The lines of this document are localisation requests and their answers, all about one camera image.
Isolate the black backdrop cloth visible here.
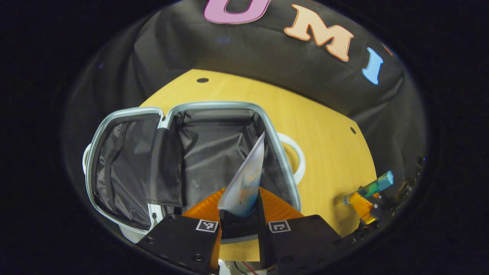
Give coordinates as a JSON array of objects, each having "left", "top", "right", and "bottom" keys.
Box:
[{"left": 63, "top": 0, "right": 426, "bottom": 199}]

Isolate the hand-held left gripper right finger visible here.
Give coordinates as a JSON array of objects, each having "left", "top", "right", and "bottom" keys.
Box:
[{"left": 239, "top": 186, "right": 343, "bottom": 275}]

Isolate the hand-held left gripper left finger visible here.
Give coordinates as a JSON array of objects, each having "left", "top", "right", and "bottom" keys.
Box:
[{"left": 137, "top": 187, "right": 230, "bottom": 275}]

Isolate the blue green skincare tube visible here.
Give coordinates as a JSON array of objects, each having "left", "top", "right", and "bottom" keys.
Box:
[{"left": 343, "top": 170, "right": 394, "bottom": 205}]

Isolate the light blue suitcase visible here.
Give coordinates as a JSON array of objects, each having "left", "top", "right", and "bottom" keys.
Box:
[{"left": 82, "top": 101, "right": 306, "bottom": 245}]

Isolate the white blue skincare tube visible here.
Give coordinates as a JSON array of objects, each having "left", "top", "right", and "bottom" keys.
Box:
[{"left": 217, "top": 132, "right": 266, "bottom": 217}]

